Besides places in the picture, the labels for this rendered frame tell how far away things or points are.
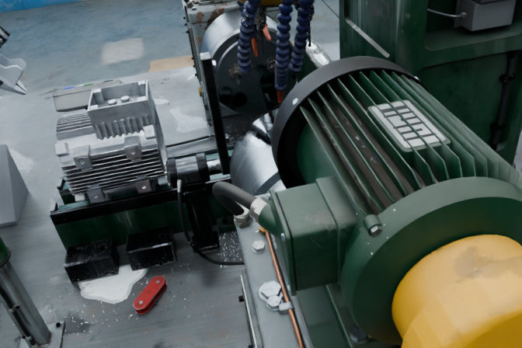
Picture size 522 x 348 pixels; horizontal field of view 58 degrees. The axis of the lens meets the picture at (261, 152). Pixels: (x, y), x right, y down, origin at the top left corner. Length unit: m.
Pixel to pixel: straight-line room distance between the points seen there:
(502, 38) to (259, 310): 0.71
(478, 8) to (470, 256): 0.70
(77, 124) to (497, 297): 0.90
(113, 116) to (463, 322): 0.83
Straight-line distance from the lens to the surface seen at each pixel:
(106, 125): 1.02
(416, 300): 0.34
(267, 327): 0.50
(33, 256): 1.26
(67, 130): 1.06
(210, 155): 1.18
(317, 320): 0.49
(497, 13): 1.01
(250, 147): 0.80
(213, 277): 1.04
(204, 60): 0.85
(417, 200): 0.34
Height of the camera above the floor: 1.57
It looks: 34 degrees down
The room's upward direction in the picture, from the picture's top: 7 degrees counter-clockwise
